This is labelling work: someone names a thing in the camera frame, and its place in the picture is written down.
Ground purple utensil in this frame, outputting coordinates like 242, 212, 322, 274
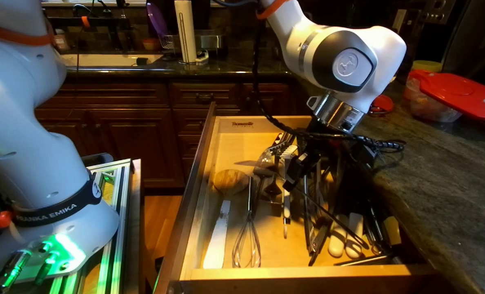
146, 2, 170, 39

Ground white-handled slotted spoon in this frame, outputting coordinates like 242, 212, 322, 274
201, 168, 252, 271

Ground white utensil handle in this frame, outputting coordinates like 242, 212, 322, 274
327, 225, 348, 258
345, 211, 366, 261

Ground white kitchen sink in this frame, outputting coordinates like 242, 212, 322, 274
59, 51, 165, 70

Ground container with red lid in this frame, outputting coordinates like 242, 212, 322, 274
404, 67, 485, 124

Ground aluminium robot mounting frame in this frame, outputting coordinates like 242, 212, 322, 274
0, 155, 144, 294

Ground black plastic turner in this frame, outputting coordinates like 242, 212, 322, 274
260, 170, 286, 217

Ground metal wire whisk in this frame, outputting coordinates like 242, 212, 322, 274
231, 175, 265, 269

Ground metal slotted turner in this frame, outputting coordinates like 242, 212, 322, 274
252, 131, 289, 204

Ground yellow-lidded jar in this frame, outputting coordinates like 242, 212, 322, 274
414, 59, 445, 75

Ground white paper towel roll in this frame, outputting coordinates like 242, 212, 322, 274
173, 0, 200, 65

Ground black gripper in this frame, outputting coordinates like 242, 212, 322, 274
271, 95, 382, 184

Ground dark wooden cabinet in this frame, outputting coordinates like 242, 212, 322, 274
35, 72, 316, 193

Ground open wooden drawer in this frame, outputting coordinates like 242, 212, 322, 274
154, 101, 436, 294

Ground black kitchen tongs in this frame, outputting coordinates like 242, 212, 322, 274
301, 168, 333, 268

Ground yellow-handled utensil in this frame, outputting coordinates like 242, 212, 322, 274
381, 214, 405, 248

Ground slim white-handled utensil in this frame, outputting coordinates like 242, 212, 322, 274
281, 189, 294, 238

